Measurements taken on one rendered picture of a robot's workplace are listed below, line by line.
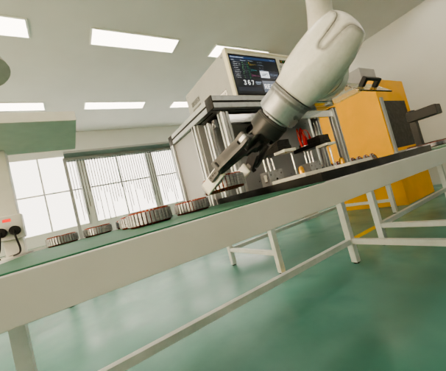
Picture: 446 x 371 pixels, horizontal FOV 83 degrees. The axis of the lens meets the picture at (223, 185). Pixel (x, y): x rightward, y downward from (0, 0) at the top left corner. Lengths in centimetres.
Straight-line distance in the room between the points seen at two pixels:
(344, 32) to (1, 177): 122
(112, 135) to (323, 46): 715
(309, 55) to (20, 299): 52
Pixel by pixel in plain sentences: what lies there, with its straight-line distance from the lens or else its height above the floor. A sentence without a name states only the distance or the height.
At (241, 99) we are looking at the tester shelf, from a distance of 97.
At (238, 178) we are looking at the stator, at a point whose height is 81.
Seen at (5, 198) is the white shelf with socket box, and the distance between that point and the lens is 129.
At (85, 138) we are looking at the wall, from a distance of 741.
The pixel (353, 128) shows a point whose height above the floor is 135.
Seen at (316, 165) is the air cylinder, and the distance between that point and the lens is 117.
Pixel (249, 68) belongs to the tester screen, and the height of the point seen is 124.
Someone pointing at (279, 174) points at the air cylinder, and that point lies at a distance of 100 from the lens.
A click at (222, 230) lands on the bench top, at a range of 37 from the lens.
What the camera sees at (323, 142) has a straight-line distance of 111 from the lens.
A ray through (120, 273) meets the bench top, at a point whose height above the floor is 71.
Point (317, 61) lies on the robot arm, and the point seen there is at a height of 96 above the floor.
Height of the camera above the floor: 77
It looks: 3 degrees up
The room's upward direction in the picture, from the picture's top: 14 degrees counter-clockwise
